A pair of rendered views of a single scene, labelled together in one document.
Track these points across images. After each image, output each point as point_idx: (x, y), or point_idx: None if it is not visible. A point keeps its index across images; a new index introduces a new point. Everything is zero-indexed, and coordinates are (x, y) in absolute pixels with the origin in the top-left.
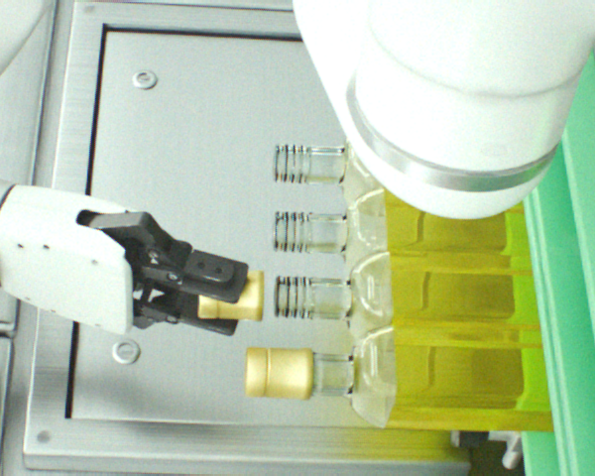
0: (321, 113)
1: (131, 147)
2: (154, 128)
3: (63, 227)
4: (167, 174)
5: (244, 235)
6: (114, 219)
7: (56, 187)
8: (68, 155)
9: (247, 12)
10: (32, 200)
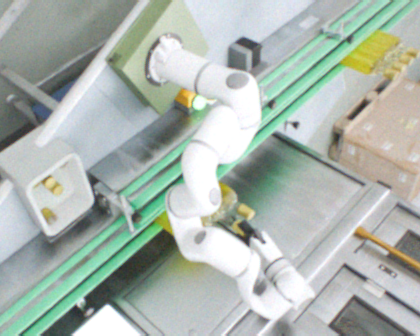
0: (161, 293)
1: (212, 316)
2: (202, 317)
3: (269, 243)
4: (210, 303)
5: (207, 277)
6: (259, 236)
7: (239, 315)
8: (229, 322)
9: (149, 332)
10: (271, 253)
